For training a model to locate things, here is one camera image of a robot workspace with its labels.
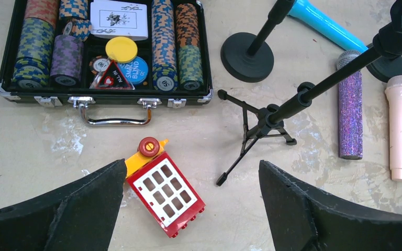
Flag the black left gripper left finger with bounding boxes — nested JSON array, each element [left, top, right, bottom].
[[0, 159, 127, 250]]

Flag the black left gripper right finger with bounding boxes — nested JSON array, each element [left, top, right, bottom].
[[259, 160, 402, 250]]

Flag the purple glitter microphone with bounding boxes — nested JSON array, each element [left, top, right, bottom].
[[336, 50, 364, 161]]

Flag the black round-base mic stand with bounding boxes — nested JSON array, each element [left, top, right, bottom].
[[220, 0, 295, 83], [365, 43, 402, 83]]

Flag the black tripod mic stand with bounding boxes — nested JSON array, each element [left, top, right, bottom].
[[216, 1, 402, 186]]

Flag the red yellow toy block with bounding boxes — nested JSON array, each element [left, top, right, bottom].
[[125, 137, 206, 238]]

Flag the triangular all-in marker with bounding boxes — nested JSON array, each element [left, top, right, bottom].
[[90, 60, 135, 90]]

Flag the blue small blind chip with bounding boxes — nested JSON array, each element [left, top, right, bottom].
[[117, 56, 149, 85]]

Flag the black poker chip case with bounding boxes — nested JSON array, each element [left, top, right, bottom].
[[0, 1, 214, 109]]

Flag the pink toy microphone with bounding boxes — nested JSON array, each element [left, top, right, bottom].
[[385, 75, 402, 182]]

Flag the yellow round chip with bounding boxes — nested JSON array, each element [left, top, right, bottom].
[[105, 37, 138, 63]]

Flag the white playing card deck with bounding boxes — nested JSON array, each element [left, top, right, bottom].
[[90, 1, 149, 41]]

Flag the blue toy microphone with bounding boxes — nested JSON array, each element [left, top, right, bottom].
[[288, 0, 368, 52]]

